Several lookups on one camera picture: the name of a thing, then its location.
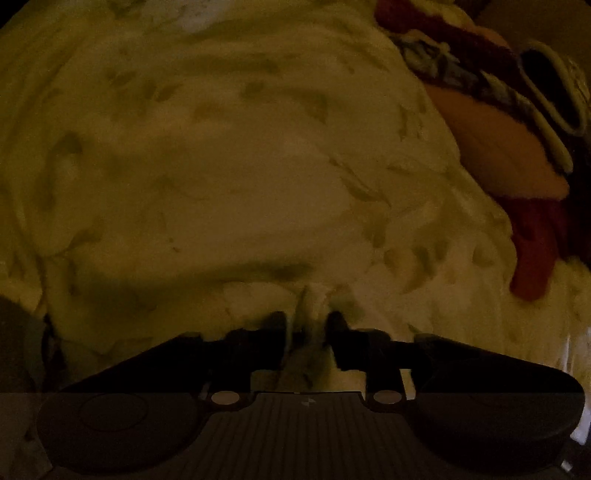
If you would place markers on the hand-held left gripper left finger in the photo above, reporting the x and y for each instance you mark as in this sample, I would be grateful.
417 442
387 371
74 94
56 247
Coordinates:
277 330

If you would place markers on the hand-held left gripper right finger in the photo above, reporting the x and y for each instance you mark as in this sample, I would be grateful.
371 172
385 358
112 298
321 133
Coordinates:
337 332

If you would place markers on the white printed baby garment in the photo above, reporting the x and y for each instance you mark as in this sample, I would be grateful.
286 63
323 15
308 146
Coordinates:
309 300

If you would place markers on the floral cream duvet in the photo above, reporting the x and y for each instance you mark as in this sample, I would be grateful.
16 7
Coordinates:
231 161

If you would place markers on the red blanket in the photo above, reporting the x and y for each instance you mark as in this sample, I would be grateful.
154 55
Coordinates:
535 258

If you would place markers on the orange pillow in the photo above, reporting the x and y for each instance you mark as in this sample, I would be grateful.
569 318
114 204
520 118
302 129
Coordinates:
498 147

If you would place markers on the grey-brown cloth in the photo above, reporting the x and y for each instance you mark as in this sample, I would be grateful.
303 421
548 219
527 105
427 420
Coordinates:
18 341

